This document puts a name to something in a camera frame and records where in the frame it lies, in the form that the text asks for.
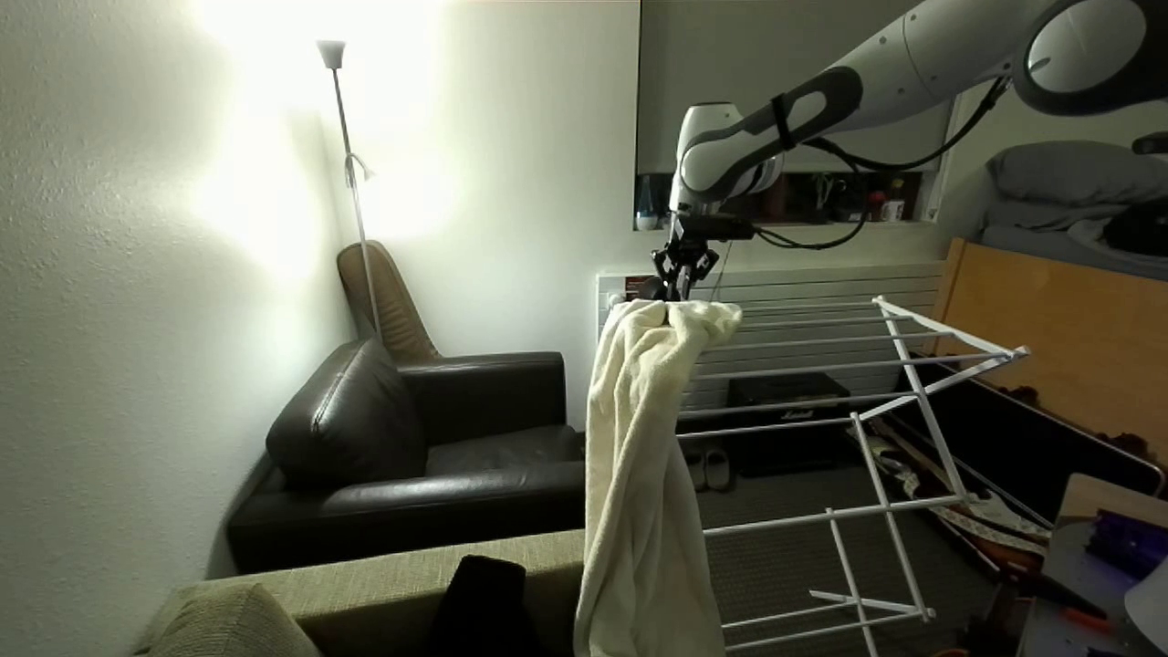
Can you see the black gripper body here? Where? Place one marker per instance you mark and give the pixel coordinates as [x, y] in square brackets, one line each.
[683, 248]

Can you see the white terry towel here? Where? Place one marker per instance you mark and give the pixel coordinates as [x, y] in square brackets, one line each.
[638, 485]

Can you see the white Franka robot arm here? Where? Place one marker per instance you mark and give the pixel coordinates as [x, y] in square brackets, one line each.
[925, 59]

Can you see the olive green fabric couch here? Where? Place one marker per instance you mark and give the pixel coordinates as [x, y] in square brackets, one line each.
[365, 585]

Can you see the black rounded object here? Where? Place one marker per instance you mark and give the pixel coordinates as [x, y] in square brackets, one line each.
[638, 288]

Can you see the black rectangular case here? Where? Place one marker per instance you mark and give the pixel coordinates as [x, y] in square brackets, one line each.
[790, 421]

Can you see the grey shoe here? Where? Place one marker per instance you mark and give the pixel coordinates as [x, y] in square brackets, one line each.
[702, 471]
[719, 469]

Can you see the white metal drying rack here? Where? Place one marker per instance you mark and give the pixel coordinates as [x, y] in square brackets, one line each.
[803, 516]

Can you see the black leather armchair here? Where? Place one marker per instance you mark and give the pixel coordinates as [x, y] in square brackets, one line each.
[365, 424]

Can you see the grey bed mattress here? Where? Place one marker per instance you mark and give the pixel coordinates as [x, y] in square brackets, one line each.
[1034, 231]

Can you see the white floor lamp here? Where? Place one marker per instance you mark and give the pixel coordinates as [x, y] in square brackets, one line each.
[344, 120]

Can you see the white papers pile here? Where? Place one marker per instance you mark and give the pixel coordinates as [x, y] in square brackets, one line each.
[990, 524]

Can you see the orange wooden bed board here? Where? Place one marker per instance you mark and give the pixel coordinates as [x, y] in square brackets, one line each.
[1071, 339]

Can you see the black flat panel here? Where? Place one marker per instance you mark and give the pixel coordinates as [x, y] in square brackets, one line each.
[1046, 456]

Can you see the grey pillow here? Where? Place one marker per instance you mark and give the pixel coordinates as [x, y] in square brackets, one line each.
[1071, 173]

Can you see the black item on bed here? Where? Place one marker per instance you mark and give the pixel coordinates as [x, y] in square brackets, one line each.
[1140, 229]

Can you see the brown cardboard box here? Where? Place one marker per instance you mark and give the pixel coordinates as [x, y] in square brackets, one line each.
[1095, 495]

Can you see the blue purple item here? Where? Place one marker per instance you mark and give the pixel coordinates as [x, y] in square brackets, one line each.
[1132, 545]

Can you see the white rounded object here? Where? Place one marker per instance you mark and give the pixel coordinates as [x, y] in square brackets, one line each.
[1149, 607]

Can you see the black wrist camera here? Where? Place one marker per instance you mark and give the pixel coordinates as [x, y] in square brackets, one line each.
[727, 229]

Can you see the wall-mounted dark screen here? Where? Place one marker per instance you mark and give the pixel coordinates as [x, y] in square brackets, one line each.
[706, 59]

